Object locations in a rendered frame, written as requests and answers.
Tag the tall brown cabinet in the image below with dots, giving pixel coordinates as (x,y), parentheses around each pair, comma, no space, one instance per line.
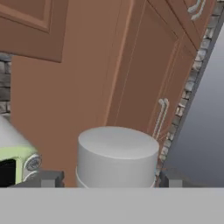
(87,73)

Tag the brown wall cupboard door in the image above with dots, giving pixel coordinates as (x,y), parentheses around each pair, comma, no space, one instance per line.
(32,26)

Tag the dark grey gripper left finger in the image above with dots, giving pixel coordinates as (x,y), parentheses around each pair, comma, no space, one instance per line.
(48,176)

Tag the white round cylinder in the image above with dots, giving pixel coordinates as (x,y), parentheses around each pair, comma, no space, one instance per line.
(116,157)

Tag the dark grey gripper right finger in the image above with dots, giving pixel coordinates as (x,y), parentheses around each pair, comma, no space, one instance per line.
(172,178)

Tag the light green toaster oven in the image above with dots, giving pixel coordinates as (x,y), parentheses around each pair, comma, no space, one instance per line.
(20,157)

